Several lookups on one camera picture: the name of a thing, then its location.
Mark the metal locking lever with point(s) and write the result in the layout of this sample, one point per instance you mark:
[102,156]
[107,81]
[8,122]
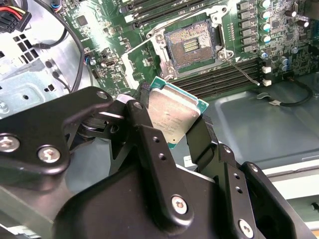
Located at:
[179,23]
[243,72]

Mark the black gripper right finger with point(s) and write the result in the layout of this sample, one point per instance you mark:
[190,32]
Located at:
[239,199]

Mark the metal socket cover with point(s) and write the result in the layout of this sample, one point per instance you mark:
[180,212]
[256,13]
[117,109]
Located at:
[125,68]

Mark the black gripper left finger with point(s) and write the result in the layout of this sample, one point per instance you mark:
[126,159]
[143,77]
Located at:
[159,161]

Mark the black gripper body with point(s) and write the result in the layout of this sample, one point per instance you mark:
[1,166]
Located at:
[112,206]

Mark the silver green CPU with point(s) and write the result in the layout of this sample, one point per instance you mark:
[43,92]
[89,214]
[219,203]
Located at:
[172,114]

